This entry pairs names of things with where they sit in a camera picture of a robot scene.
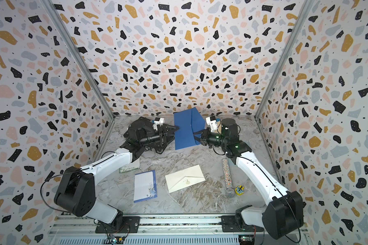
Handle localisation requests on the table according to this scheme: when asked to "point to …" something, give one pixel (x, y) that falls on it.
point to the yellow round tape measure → (239, 190)
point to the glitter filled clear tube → (230, 190)
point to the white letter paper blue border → (145, 186)
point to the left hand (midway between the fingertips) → (178, 131)
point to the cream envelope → (184, 178)
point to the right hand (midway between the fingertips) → (191, 136)
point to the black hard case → (142, 135)
